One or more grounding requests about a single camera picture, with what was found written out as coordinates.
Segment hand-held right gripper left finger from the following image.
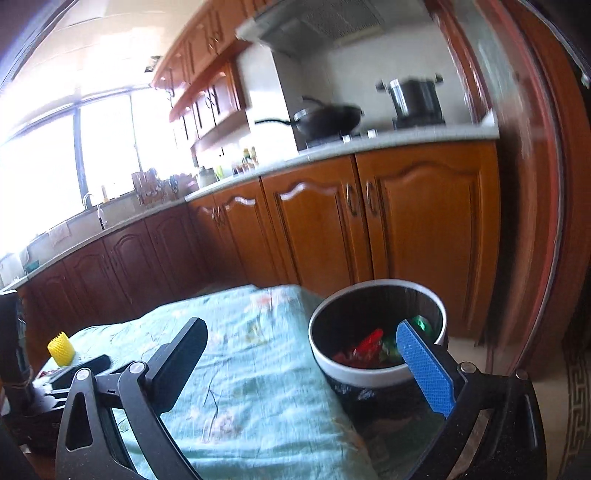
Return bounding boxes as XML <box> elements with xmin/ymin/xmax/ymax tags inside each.
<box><xmin>54</xmin><ymin>317</ymin><xmax>209</xmax><ymax>480</ymax></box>

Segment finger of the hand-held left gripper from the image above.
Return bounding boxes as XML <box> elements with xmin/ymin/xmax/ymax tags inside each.
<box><xmin>47</xmin><ymin>354</ymin><xmax>112</xmax><ymax>384</ymax></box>

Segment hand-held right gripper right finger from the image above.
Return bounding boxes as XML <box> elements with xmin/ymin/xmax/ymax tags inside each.
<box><xmin>395</xmin><ymin>319</ymin><xmax>549</xmax><ymax>480</ymax></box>

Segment crushed green can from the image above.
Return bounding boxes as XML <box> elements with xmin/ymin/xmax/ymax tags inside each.
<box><xmin>412</xmin><ymin>315</ymin><xmax>435</xmax><ymax>345</ymax></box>

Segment white bin with black liner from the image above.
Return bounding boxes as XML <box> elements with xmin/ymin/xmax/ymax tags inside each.
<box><xmin>308</xmin><ymin>279</ymin><xmax>450</xmax><ymax>423</ymax></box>

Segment red snack packet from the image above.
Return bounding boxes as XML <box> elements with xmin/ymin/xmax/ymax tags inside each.
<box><xmin>353</xmin><ymin>329</ymin><xmax>385</xmax><ymax>359</ymax></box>

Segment teal floral tablecloth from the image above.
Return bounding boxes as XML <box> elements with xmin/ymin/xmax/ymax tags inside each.
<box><xmin>39</xmin><ymin>284</ymin><xmax>380</xmax><ymax>480</ymax></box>

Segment brown wooden base cabinets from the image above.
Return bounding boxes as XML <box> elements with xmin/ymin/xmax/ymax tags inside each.
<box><xmin>17</xmin><ymin>141</ymin><xmax>502</xmax><ymax>343</ymax></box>

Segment chrome sink faucet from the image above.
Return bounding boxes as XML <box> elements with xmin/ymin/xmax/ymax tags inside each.
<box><xmin>82</xmin><ymin>192</ymin><xmax>108</xmax><ymax>232</ymax></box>

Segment patterned floor rug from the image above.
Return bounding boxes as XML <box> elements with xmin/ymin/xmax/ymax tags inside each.
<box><xmin>560</xmin><ymin>354</ymin><xmax>591</xmax><ymax>445</ymax></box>

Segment utensil drying rack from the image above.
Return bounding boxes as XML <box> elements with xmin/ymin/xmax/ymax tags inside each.
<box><xmin>131</xmin><ymin>169</ymin><xmax>168</xmax><ymax>206</ymax></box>

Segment group of condiment bottles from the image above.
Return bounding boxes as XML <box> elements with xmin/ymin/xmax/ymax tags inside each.
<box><xmin>233</xmin><ymin>147</ymin><xmax>260</xmax><ymax>175</ymax></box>

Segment kitchen window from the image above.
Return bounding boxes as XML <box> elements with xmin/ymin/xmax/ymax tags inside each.
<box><xmin>0</xmin><ymin>85</ymin><xmax>195</xmax><ymax>259</ymax></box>

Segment grey kitchen countertop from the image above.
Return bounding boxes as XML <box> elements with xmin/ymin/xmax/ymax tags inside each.
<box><xmin>0</xmin><ymin>122</ymin><xmax>501</xmax><ymax>294</ymax></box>

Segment gas stove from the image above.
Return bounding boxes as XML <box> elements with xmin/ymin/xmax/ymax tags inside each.
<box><xmin>298</xmin><ymin>117</ymin><xmax>446</xmax><ymax>149</ymax></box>

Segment black wok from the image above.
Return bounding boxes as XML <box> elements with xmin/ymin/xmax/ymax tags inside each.
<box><xmin>254</xmin><ymin>95</ymin><xmax>364</xmax><ymax>140</ymax></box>

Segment steel stock pot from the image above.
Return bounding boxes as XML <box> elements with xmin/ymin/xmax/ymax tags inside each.
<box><xmin>376</xmin><ymin>74</ymin><xmax>445</xmax><ymax>128</ymax></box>

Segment range hood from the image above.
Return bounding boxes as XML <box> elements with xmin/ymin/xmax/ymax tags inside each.
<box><xmin>236</xmin><ymin>0</ymin><xmax>387</xmax><ymax>59</ymax></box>

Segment glass door wooden frame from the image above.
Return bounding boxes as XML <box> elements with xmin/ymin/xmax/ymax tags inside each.
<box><xmin>425</xmin><ymin>0</ymin><xmax>591</xmax><ymax>385</ymax></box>

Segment wooden wall cabinets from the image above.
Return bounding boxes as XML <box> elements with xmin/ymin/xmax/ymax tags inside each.
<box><xmin>151</xmin><ymin>0</ymin><xmax>260</xmax><ymax>154</ymax></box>

